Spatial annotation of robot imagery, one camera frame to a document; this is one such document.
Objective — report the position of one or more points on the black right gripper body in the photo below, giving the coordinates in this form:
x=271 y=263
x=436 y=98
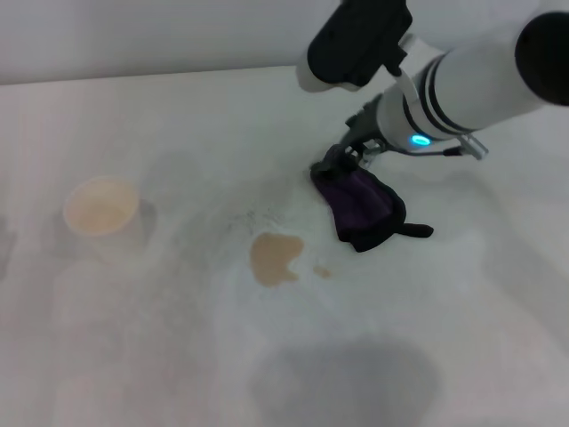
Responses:
x=364 y=126

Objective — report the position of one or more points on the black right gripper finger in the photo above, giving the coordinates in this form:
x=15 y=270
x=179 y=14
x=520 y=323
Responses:
x=331 y=162
x=361 y=158

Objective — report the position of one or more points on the purple rag with black trim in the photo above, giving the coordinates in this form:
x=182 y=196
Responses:
x=364 y=204

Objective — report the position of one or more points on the white paper cup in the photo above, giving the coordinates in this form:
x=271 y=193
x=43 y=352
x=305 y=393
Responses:
x=102 y=209

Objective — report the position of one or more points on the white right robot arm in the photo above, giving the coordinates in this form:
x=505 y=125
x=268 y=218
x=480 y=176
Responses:
x=471 y=84

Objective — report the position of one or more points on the large brown water stain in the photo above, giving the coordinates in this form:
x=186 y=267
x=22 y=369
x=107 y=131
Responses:
x=272 y=259

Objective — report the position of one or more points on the black and white wrist camera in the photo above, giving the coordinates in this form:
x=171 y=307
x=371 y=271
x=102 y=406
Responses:
x=355 y=40

